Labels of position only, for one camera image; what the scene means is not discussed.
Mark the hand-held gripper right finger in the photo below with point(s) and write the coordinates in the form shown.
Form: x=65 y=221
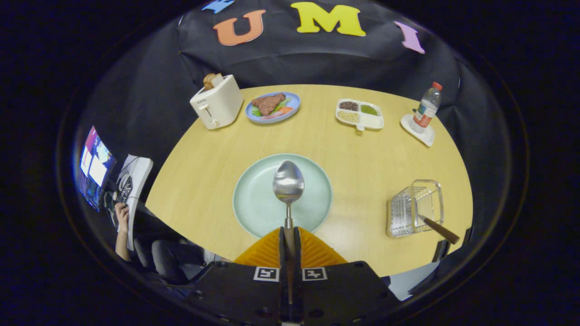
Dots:
x=297 y=271

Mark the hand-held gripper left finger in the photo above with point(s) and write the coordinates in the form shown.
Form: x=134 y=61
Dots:
x=282 y=271

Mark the pale green plate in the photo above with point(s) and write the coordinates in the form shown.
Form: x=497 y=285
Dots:
x=253 y=199

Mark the green and orange vegetables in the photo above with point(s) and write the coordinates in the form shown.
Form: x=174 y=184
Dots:
x=283 y=111

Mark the pile of pale yellow beans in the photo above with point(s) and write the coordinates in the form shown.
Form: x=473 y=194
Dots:
x=348 y=117

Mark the brown steak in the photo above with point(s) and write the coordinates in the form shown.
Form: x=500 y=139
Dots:
x=269 y=104

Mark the white divided dish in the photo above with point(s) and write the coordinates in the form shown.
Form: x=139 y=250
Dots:
x=374 y=121

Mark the blue plate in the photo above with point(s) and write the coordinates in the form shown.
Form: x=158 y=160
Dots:
x=294 y=102

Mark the white side desk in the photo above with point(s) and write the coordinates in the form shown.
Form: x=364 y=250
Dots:
x=140 y=172

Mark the pile of dark red beans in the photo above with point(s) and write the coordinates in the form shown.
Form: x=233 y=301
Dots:
x=349 y=106

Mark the pile of green beans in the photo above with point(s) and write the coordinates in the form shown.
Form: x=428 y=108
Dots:
x=369 y=109

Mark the black keyboard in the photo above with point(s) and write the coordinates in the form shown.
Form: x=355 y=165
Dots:
x=125 y=188

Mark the cream toaster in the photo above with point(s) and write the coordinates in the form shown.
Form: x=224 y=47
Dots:
x=222 y=104

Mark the white square coaster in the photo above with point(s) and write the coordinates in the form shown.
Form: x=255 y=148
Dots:
x=426 y=136

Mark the toasted bread slice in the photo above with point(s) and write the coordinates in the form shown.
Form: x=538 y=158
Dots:
x=212 y=80

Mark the clear water bottle red cap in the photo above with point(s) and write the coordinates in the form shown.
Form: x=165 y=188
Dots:
x=426 y=111

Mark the computer monitor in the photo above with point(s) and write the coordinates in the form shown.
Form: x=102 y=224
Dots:
x=97 y=165

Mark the black backdrop cloth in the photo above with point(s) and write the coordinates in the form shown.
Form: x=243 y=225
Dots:
x=317 y=59

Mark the black bracket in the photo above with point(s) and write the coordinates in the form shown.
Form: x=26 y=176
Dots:
x=467 y=235
x=440 y=250

